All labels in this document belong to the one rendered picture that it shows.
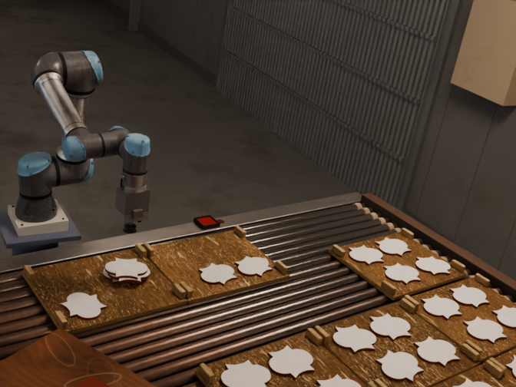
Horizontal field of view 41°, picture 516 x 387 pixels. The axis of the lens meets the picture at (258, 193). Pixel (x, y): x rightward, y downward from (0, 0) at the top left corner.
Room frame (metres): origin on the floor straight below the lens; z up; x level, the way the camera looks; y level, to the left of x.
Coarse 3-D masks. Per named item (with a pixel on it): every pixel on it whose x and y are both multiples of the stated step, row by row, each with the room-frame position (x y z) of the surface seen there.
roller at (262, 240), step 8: (360, 216) 2.71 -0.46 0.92; (368, 216) 2.72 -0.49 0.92; (376, 216) 2.74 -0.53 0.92; (320, 224) 2.56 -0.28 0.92; (328, 224) 2.57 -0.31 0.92; (336, 224) 2.59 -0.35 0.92; (344, 224) 2.62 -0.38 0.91; (288, 232) 2.44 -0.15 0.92; (296, 232) 2.46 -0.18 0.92; (304, 232) 2.48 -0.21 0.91; (312, 232) 2.50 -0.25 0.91; (256, 240) 2.33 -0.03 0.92; (264, 240) 2.35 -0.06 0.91; (272, 240) 2.37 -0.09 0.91; (0, 296) 1.70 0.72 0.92; (8, 296) 1.71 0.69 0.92; (16, 296) 1.73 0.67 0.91; (24, 296) 1.74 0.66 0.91
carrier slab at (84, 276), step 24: (72, 264) 1.92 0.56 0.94; (96, 264) 1.94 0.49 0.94; (48, 288) 1.76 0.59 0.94; (72, 288) 1.79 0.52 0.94; (96, 288) 1.81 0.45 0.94; (120, 288) 1.83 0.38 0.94; (144, 288) 1.85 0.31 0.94; (168, 288) 1.88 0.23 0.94; (48, 312) 1.65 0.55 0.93; (120, 312) 1.71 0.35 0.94; (144, 312) 1.73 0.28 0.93
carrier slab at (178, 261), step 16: (192, 240) 2.21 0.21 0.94; (208, 240) 2.23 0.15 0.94; (224, 240) 2.25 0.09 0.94; (240, 240) 2.28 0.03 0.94; (160, 256) 2.06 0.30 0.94; (176, 256) 2.08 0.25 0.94; (192, 256) 2.10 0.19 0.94; (208, 256) 2.12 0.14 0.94; (224, 256) 2.14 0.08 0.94; (240, 256) 2.16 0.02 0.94; (256, 256) 2.18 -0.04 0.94; (160, 272) 1.98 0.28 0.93; (176, 272) 1.98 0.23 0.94; (192, 272) 2.00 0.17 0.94; (272, 272) 2.09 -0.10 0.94; (192, 288) 1.90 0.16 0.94; (208, 288) 1.92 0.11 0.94; (224, 288) 1.93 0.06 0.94; (240, 288) 1.95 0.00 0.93
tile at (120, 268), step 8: (112, 264) 1.90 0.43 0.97; (120, 264) 1.91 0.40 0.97; (128, 264) 1.92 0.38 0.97; (136, 264) 1.92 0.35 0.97; (144, 264) 1.93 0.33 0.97; (112, 272) 1.85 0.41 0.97; (120, 272) 1.86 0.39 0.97; (128, 272) 1.87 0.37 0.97; (136, 272) 1.88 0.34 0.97; (144, 272) 1.89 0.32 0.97
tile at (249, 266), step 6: (246, 258) 2.14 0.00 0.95; (252, 258) 2.14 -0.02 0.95; (258, 258) 2.15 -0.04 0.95; (240, 264) 2.09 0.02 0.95; (246, 264) 2.09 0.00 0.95; (252, 264) 2.10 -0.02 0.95; (258, 264) 2.11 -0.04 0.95; (264, 264) 2.12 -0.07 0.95; (240, 270) 2.05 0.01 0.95; (246, 270) 2.05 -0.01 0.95; (252, 270) 2.06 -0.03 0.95; (258, 270) 2.07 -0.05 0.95; (264, 270) 2.07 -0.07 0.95; (270, 270) 2.09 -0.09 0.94
